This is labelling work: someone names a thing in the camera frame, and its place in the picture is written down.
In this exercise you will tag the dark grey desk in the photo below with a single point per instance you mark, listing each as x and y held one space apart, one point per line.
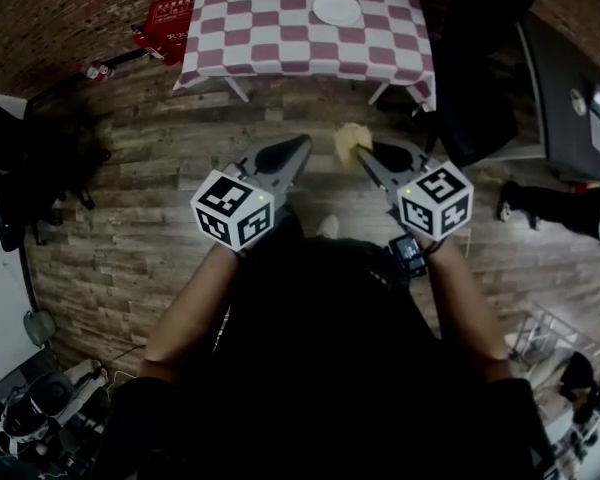
555 118

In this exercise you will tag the person's left forearm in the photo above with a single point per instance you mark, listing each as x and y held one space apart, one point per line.
190 308

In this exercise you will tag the pink checkered tablecloth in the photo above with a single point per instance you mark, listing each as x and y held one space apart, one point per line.
280 43

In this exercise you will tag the person's white shoe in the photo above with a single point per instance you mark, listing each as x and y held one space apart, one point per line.
329 227

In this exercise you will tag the white metal rack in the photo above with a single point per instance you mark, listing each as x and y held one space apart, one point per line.
545 338

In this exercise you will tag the green bag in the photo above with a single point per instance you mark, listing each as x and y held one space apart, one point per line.
40 328

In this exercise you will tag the person's right forearm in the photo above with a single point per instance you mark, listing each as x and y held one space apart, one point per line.
465 308

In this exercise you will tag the white and black device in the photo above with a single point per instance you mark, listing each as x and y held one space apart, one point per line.
35 408

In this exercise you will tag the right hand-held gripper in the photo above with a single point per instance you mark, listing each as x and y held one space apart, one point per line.
435 208

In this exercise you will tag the white plate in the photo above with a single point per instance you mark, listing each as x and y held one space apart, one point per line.
337 9

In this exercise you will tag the person's black shirt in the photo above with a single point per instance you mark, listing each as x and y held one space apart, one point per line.
320 393

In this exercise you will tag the small screen device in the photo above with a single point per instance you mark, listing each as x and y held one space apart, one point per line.
409 254

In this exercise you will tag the black equipment stand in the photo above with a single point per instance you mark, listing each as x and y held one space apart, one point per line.
585 393

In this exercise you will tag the red fire equipment box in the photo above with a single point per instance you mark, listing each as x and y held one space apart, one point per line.
167 23

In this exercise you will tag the red fire extinguisher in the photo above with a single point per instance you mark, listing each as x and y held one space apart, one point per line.
97 70

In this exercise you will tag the yellow sponge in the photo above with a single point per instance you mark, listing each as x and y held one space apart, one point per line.
350 143

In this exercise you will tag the black office chair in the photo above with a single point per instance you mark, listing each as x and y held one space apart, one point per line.
25 168

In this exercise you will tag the white table frame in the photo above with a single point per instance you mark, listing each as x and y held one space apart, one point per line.
236 89

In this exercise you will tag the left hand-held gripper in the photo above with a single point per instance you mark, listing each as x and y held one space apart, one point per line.
230 218

